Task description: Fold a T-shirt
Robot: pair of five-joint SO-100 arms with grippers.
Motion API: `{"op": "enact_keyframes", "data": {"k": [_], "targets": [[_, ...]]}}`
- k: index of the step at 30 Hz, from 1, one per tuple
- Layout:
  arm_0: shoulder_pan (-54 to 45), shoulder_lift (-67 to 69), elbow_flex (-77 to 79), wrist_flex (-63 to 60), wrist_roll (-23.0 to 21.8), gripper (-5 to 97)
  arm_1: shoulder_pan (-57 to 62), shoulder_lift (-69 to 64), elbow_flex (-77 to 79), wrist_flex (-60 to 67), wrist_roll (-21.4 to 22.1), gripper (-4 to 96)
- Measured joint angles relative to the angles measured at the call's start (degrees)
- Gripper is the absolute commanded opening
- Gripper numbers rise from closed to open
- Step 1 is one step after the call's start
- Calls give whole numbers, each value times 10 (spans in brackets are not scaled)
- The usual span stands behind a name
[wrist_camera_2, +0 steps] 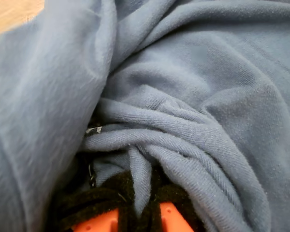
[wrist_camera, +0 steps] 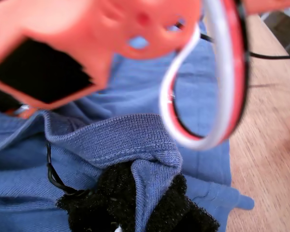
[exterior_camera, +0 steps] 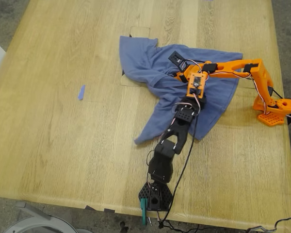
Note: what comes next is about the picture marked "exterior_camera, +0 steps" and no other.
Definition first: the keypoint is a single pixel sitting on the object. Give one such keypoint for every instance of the teal table clamp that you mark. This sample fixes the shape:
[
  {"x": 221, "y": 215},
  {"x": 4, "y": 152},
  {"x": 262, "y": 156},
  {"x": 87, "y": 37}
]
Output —
[{"x": 143, "y": 211}]

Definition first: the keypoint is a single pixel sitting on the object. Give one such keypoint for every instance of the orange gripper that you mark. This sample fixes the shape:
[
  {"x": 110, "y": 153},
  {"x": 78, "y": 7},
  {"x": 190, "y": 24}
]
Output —
[{"x": 181, "y": 77}]

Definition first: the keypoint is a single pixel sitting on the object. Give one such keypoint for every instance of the small blue tape piece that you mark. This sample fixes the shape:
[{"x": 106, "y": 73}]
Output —
[{"x": 81, "y": 93}]

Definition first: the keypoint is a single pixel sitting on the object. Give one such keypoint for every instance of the black tape strip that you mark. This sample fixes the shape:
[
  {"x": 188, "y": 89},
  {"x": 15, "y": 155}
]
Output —
[
  {"x": 89, "y": 208},
  {"x": 109, "y": 210}
]

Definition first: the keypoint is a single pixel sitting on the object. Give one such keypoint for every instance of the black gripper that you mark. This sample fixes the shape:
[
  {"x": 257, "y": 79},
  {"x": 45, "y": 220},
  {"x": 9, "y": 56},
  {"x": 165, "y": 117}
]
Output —
[{"x": 201, "y": 100}]

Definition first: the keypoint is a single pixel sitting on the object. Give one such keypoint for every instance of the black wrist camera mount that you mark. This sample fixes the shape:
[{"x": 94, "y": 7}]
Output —
[{"x": 174, "y": 58}]

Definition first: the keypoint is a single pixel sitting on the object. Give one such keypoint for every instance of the blue printed T-shirt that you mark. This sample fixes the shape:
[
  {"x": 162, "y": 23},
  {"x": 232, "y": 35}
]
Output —
[{"x": 140, "y": 60}]

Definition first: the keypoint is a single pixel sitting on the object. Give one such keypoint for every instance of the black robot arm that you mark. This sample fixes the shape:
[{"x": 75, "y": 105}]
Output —
[{"x": 160, "y": 160}]

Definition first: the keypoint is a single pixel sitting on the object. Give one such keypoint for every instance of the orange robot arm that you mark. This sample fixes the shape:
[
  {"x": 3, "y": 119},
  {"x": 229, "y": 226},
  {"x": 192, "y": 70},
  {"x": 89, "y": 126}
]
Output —
[{"x": 262, "y": 80}]

